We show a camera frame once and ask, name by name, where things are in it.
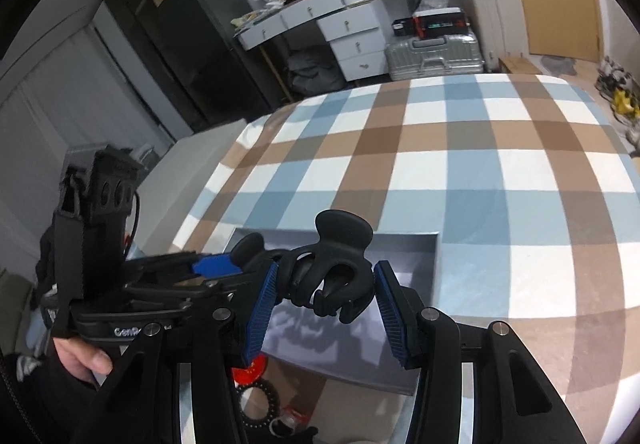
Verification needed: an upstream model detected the black hair claw clip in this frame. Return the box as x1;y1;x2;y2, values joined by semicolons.
229;232;286;273
277;209;374;324

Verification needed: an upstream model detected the black spiral hair tie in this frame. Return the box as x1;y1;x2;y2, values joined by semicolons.
235;382;281;432

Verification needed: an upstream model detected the person's left hand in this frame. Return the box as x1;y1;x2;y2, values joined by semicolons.
53;337;113;382

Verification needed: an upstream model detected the silver cardboard box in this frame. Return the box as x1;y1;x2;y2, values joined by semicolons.
219;227;444;398

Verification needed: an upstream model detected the red China badge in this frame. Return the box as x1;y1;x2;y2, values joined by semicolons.
232;354;268;386

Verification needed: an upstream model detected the plaid bed sheet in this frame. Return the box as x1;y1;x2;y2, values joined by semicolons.
170;74;639;443

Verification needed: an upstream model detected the black refrigerator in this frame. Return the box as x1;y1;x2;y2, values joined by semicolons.
105;0;285;132

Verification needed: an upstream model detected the silver suitcase lying flat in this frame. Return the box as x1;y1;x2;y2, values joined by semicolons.
384;33;485;82

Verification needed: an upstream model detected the white dressing desk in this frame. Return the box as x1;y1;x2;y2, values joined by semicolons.
235;0;392;97

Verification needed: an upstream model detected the black red shoe box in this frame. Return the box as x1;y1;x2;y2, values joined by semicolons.
392;7;470;39

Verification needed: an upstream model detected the shoe rack with shoes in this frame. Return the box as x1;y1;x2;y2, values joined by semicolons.
596;56;639;151

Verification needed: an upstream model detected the beige upright suitcase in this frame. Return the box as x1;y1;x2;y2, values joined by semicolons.
462;0;529;72

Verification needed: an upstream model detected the black camera box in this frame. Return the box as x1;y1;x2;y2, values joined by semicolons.
53;144;142;338

